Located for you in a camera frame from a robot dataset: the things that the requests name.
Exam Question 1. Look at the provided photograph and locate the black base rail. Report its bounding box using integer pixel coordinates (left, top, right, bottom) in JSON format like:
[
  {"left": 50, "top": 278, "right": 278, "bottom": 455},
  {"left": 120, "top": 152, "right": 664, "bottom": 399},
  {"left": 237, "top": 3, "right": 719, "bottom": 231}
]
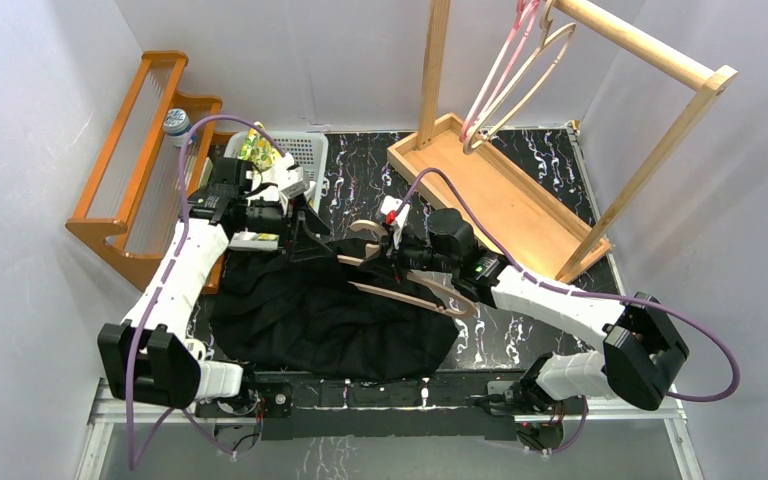
[{"left": 255, "top": 369, "right": 532, "bottom": 440}]

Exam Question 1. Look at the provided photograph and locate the pink hanger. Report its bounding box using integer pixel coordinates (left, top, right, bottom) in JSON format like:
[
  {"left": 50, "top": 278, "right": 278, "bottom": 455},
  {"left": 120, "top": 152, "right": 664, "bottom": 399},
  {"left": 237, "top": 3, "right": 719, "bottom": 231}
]
[{"left": 459, "top": 0, "right": 540, "bottom": 143}]

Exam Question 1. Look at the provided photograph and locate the small white blue jar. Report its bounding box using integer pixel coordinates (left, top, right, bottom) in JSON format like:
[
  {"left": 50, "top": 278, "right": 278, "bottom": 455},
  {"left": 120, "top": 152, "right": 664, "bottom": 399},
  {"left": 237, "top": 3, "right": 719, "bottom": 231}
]
[{"left": 162, "top": 108, "right": 192, "bottom": 148}]

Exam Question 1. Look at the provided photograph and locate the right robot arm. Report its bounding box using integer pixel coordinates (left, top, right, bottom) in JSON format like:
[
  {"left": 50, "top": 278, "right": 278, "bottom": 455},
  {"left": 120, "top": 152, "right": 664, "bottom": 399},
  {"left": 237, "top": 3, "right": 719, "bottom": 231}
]
[{"left": 379, "top": 197, "right": 689, "bottom": 414}]

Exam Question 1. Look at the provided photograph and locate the white plastic basket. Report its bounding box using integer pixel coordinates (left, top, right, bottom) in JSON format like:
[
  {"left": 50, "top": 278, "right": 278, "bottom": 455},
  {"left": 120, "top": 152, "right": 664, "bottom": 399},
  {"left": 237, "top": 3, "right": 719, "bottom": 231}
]
[{"left": 224, "top": 130, "right": 330, "bottom": 252}]

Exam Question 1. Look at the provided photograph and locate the wooden clothes rack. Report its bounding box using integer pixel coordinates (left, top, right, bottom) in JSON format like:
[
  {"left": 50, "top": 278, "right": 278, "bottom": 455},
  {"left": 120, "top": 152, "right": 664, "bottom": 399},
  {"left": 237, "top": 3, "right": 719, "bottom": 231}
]
[{"left": 387, "top": 0, "right": 740, "bottom": 285}]

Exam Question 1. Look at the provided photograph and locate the black skirt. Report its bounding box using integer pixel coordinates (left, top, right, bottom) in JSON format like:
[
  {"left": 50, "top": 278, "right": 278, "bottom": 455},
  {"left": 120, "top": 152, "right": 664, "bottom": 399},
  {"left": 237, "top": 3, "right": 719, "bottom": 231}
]
[{"left": 209, "top": 238, "right": 459, "bottom": 382}]

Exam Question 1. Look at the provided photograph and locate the beige wooden hanger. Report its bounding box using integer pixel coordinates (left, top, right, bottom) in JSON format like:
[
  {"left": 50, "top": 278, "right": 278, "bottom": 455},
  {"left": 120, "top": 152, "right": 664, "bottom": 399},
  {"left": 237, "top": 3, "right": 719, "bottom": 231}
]
[{"left": 337, "top": 220, "right": 479, "bottom": 321}]

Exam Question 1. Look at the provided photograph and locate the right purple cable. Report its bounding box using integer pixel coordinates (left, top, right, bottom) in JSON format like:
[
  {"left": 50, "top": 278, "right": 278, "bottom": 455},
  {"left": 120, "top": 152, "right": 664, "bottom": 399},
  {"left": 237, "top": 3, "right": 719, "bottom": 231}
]
[{"left": 393, "top": 166, "right": 742, "bottom": 404}]

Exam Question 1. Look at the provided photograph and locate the orange wooden shelf rack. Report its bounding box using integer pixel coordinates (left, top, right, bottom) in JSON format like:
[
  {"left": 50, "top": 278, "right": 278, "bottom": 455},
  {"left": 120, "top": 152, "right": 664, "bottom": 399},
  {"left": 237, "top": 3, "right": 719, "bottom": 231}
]
[{"left": 65, "top": 50, "right": 222, "bottom": 291}]

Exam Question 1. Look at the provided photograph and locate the beige hanger on rack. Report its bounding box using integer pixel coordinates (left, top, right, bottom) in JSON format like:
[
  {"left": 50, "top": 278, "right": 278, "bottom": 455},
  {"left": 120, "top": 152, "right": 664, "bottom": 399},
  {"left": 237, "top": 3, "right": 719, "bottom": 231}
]
[{"left": 459, "top": 1, "right": 577, "bottom": 155}]

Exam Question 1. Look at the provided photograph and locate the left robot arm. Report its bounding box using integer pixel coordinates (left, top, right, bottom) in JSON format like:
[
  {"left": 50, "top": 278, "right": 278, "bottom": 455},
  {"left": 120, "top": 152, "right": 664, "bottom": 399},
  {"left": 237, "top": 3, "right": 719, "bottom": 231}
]
[{"left": 97, "top": 154, "right": 327, "bottom": 416}]

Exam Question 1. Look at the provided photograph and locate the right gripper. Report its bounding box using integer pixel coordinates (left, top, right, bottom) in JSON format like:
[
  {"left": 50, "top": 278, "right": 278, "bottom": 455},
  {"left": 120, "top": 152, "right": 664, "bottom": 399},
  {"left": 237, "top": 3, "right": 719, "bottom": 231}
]
[{"left": 360, "top": 223, "right": 457, "bottom": 284}]

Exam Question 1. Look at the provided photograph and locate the purple cable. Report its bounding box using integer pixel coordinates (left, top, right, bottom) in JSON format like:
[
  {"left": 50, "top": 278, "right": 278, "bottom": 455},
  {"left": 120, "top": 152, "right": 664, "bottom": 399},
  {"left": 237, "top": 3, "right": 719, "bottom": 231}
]
[
  {"left": 125, "top": 113, "right": 289, "bottom": 472},
  {"left": 393, "top": 166, "right": 742, "bottom": 404}
]

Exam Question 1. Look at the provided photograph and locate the yellow green patterned cloth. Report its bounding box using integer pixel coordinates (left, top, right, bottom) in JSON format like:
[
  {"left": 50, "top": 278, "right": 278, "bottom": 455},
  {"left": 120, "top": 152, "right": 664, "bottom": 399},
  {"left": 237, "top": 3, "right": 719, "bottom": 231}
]
[{"left": 238, "top": 122, "right": 282, "bottom": 172}]

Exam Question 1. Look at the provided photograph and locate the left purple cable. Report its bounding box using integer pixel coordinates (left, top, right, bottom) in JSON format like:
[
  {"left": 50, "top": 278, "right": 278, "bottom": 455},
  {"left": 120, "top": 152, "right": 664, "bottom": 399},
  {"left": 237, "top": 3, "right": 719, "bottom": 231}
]
[{"left": 125, "top": 113, "right": 289, "bottom": 472}]

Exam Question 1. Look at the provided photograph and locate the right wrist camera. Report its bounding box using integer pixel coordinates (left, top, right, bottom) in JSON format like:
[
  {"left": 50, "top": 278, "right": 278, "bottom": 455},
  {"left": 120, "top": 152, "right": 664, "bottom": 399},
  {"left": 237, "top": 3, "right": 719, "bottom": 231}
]
[{"left": 379, "top": 196, "right": 410, "bottom": 245}]

